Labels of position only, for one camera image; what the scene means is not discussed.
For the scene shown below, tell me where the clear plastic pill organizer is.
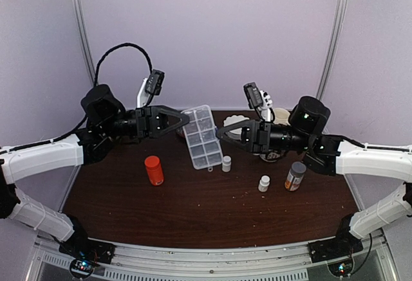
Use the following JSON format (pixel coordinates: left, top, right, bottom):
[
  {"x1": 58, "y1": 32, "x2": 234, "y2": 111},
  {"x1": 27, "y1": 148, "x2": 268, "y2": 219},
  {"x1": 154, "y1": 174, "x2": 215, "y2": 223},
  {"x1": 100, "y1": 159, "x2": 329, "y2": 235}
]
[{"x1": 182, "y1": 105, "x2": 223, "y2": 172}]

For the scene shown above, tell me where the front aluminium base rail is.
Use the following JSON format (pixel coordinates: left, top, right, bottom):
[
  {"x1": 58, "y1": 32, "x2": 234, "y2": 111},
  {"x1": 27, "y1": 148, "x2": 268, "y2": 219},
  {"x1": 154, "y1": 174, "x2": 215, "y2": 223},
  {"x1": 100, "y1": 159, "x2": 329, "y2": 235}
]
[{"x1": 25, "y1": 226, "x2": 402, "y2": 281}]

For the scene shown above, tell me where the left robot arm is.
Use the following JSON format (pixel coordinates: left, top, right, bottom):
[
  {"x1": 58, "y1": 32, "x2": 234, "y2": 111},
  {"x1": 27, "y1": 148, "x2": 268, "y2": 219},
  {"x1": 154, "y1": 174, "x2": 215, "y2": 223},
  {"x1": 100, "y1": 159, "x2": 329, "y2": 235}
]
[{"x1": 1, "y1": 84, "x2": 189, "y2": 258}]

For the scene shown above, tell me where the white scalloped bowl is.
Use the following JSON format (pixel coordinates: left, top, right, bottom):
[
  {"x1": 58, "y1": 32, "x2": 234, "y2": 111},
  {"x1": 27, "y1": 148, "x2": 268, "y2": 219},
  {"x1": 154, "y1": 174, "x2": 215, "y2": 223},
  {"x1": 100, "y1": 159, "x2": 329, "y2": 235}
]
[{"x1": 223, "y1": 114, "x2": 250, "y2": 139}]

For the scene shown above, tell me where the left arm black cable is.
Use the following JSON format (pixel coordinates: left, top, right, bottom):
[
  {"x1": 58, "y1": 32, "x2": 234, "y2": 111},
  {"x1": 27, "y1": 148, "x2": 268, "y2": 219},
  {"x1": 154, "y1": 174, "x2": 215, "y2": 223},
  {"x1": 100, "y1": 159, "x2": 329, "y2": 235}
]
[{"x1": 64, "y1": 42, "x2": 153, "y2": 137}]

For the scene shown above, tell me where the right aluminium frame post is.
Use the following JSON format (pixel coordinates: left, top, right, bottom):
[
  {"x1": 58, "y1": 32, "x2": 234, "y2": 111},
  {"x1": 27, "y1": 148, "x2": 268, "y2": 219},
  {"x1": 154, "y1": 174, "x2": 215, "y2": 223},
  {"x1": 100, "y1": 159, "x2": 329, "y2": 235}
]
[{"x1": 315, "y1": 0, "x2": 348, "y2": 102}]

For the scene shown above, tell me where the floral mug yellow inside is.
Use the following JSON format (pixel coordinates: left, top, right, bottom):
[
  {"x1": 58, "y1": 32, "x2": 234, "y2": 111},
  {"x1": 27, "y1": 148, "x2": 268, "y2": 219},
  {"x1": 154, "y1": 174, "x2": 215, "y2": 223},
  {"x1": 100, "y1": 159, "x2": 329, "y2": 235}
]
[{"x1": 259, "y1": 151, "x2": 286, "y2": 163}]

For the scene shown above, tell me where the left aluminium frame post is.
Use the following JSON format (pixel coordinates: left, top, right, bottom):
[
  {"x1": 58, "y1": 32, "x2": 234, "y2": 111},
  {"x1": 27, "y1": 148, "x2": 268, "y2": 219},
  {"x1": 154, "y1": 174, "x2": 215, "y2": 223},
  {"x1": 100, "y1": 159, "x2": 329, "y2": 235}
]
[{"x1": 71, "y1": 0, "x2": 95, "y2": 89}]

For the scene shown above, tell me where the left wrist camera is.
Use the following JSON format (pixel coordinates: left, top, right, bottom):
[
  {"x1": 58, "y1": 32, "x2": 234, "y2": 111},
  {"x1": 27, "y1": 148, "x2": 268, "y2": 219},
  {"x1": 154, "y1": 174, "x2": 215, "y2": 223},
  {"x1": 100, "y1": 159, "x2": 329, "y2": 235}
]
[{"x1": 136, "y1": 69, "x2": 165, "y2": 108}]

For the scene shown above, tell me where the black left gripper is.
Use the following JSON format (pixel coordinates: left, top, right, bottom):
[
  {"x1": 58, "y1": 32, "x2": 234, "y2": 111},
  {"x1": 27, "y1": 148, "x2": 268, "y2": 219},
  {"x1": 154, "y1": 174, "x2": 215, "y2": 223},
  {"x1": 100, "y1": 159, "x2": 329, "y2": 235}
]
[{"x1": 100, "y1": 104, "x2": 192, "y2": 140}]

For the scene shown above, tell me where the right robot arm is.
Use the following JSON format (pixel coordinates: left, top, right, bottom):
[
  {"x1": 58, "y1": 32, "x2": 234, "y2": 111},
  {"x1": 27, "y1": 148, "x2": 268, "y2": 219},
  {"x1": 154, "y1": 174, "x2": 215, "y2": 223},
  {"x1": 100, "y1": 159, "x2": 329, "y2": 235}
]
[{"x1": 217, "y1": 96, "x2": 411, "y2": 257}]

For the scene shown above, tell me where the orange pill bottle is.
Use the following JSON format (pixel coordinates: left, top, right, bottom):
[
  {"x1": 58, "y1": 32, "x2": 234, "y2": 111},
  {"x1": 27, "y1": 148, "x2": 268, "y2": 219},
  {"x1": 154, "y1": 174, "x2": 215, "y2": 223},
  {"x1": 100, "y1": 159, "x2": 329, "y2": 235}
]
[{"x1": 144, "y1": 156, "x2": 164, "y2": 186}]

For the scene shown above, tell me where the aluminium frame post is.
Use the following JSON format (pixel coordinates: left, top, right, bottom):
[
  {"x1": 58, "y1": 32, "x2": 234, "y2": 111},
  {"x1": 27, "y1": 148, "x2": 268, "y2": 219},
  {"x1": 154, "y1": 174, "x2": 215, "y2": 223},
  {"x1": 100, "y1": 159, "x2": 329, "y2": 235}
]
[
  {"x1": 71, "y1": 0, "x2": 95, "y2": 89},
  {"x1": 315, "y1": 0, "x2": 348, "y2": 102}
]

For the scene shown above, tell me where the cream textured mug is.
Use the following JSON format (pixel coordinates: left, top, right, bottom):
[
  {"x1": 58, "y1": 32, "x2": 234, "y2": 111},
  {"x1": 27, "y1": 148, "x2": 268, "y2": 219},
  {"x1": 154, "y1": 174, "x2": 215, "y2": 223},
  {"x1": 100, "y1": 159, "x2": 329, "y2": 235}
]
[{"x1": 274, "y1": 108, "x2": 290, "y2": 125}]

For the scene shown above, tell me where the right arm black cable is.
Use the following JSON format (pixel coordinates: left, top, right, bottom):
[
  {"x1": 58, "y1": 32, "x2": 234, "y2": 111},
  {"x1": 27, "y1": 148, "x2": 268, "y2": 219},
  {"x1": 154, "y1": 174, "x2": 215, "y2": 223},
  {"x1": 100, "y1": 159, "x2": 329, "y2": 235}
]
[{"x1": 350, "y1": 136, "x2": 412, "y2": 272}]

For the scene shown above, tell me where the amber bottle grey cap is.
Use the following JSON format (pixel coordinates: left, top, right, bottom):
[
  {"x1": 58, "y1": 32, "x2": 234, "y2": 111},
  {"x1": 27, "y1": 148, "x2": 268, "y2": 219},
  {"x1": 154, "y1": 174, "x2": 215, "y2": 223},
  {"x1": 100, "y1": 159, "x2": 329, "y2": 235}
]
[{"x1": 285, "y1": 161, "x2": 306, "y2": 192}]

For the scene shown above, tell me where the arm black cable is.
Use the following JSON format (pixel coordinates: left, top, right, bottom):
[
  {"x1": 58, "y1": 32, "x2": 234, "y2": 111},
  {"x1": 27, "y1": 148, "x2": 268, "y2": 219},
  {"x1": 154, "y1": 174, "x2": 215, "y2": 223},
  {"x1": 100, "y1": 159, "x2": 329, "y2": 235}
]
[
  {"x1": 64, "y1": 42, "x2": 153, "y2": 137},
  {"x1": 350, "y1": 136, "x2": 412, "y2": 272}
]

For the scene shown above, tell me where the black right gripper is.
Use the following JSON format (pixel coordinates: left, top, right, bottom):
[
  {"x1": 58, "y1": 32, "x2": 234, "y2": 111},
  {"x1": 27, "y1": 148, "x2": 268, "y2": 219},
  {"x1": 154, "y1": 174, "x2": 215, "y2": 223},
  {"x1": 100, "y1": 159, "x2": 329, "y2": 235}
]
[{"x1": 215, "y1": 119, "x2": 312, "y2": 155}]

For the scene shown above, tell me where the small white pill bottle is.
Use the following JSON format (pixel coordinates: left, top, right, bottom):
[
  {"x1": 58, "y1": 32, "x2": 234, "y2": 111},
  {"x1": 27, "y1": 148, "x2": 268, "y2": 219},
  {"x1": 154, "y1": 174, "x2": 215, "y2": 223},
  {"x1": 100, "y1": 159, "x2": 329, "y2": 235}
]
[{"x1": 258, "y1": 175, "x2": 270, "y2": 192}]

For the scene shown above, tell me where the red floral plate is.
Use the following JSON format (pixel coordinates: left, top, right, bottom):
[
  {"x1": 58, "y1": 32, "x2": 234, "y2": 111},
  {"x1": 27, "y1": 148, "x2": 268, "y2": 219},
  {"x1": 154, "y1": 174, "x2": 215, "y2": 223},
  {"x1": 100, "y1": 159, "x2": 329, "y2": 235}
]
[{"x1": 176, "y1": 129, "x2": 185, "y2": 138}]

